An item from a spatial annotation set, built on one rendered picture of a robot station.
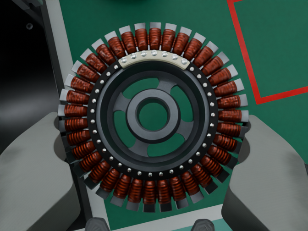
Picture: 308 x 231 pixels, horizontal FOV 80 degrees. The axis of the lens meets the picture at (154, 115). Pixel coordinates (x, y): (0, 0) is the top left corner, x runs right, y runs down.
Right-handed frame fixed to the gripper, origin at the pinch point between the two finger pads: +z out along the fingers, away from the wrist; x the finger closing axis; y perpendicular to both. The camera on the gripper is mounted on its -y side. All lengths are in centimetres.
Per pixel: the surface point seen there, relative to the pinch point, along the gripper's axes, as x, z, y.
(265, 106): 15.7, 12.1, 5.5
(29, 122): -16.6, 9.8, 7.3
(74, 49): -11.7, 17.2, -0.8
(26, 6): -17.5, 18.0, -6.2
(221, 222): 36, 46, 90
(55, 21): -14.9, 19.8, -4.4
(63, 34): -13.6, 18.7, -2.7
